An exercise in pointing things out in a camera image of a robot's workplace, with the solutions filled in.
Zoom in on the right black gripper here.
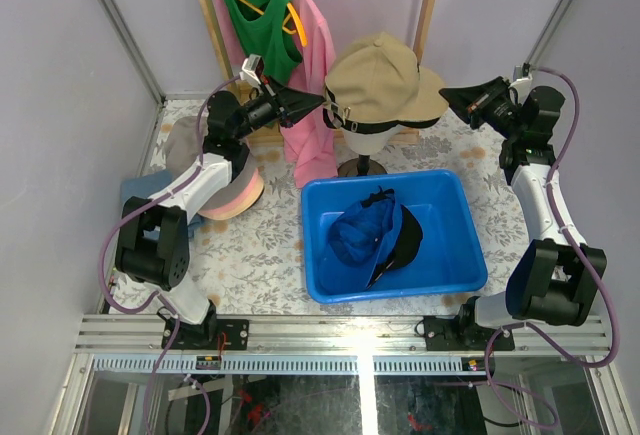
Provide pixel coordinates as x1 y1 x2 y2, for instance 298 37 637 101
438 79 523 141

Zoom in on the black baseball cap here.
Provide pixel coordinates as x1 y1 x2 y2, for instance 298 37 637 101
322 103 441 135
367 205 423 288

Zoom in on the beige mannequin head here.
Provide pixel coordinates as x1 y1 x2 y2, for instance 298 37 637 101
338 125 404 177

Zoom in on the khaki hat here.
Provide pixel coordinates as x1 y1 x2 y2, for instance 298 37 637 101
325 32 448 125

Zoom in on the pink bucket hat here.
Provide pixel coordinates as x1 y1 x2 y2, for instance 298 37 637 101
198 169 264 221

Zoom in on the grey bucket hat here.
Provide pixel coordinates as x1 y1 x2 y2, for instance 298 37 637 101
164 116 258 186

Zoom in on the blue cap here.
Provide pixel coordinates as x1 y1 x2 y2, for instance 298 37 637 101
320 188 403 294

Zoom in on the blue plastic bin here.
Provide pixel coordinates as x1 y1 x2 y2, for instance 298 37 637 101
301 169 488 304

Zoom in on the peach bucket hat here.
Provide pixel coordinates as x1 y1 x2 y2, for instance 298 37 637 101
200 185 264 221

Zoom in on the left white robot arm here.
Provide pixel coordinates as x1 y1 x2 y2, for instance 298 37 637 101
115 77 324 350

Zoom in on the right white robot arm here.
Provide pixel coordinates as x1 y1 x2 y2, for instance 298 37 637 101
423 77 607 350

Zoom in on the pink t-shirt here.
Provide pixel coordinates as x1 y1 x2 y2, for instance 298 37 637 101
204 0 337 188

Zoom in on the wooden clothes rack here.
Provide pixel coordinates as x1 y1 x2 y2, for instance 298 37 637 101
198 0 436 147

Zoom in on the green tank top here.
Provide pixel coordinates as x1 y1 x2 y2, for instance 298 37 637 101
223 0 303 95

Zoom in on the yellow hanger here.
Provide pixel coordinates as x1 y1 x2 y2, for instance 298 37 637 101
223 0 308 50

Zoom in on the folded blue cloth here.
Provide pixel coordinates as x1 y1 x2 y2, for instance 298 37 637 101
120 169 204 240

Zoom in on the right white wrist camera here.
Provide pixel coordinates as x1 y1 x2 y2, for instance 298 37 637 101
510 63 533 98

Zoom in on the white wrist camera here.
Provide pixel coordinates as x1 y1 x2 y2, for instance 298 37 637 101
510 63 533 98
240 54 264 89

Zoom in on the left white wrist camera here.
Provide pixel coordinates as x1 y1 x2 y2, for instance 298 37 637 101
240 54 264 89

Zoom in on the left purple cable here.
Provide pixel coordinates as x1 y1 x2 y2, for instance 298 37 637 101
97 77 244 435

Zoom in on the aluminium rail base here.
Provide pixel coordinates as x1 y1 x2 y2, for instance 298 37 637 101
74 312 614 376

